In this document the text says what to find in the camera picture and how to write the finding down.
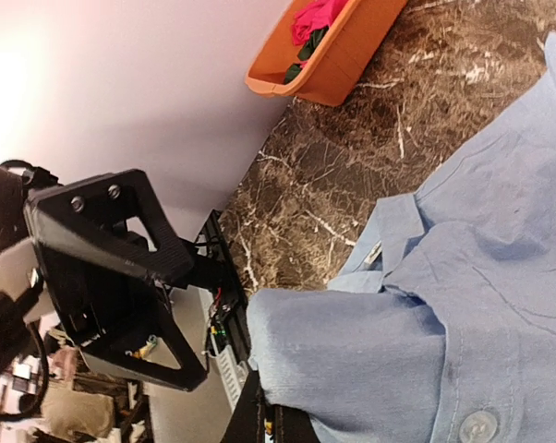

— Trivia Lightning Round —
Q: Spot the light blue shirt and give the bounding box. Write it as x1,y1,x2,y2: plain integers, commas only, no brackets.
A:
247,32,556,442

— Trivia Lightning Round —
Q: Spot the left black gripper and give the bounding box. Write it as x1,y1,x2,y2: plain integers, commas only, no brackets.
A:
0,163,209,391

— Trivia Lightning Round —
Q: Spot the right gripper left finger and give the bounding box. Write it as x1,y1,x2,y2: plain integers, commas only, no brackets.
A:
221,371,265,443

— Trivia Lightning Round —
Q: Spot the dark green cloth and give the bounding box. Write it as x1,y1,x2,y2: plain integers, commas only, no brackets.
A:
284,26,329,85

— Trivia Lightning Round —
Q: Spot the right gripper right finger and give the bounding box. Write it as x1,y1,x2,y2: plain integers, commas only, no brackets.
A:
273,405,319,443

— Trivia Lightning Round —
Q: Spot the orange plastic basket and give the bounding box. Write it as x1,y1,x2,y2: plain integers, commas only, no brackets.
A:
245,0,406,107

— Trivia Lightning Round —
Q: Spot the red cloth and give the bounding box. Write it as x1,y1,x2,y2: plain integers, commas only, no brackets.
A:
291,0,347,46

